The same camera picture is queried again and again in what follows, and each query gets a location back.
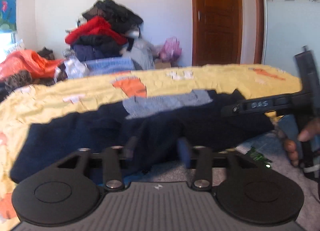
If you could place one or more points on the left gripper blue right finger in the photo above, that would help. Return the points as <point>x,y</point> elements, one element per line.
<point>184,151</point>

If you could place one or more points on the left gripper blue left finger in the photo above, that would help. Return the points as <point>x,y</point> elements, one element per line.
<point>130,147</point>

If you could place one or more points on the grey navy knit sweater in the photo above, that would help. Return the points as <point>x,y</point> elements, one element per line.
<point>72,174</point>

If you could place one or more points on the person's right hand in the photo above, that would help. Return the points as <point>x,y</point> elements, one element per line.
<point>300,140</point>

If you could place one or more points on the cardboard box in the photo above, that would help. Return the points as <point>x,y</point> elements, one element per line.
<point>162,65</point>

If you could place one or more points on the light blue quilted blanket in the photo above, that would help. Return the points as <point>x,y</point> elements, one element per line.
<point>99,67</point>

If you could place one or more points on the pink plastic bag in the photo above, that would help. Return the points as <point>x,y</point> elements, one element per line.
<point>170,51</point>

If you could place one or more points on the white crumpled plastic bag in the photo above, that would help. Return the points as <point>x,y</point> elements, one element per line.
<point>70,69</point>

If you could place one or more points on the grey bundle under pile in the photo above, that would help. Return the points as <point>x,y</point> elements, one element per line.
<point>142,53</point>

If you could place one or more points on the dark navy jacket on pile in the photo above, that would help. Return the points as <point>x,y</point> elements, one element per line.
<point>93,47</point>

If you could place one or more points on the yellow carrot print bedsheet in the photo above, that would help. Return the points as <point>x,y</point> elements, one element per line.
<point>40,104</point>

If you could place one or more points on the leopard print garment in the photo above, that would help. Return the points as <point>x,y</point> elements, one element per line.
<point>20,79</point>

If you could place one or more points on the red garment on pile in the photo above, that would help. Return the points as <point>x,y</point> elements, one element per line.
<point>96,26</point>

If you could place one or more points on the black garments on pile top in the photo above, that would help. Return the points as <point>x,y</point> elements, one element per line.
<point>118,16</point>

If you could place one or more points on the brown wooden door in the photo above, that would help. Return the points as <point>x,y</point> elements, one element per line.
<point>228,32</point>

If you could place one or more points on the orange plastic bag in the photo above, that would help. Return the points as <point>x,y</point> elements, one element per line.
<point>30,61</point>

